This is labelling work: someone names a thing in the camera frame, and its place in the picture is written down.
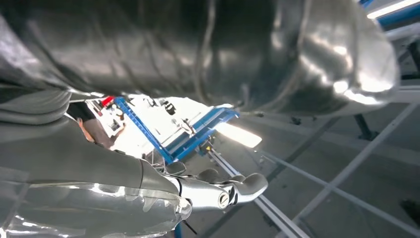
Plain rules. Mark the person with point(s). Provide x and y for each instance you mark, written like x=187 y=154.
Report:
x=98 y=131

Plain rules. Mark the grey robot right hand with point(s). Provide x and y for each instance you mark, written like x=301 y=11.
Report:
x=82 y=164

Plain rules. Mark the blue metal shelf rack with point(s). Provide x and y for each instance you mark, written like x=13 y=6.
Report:
x=197 y=138

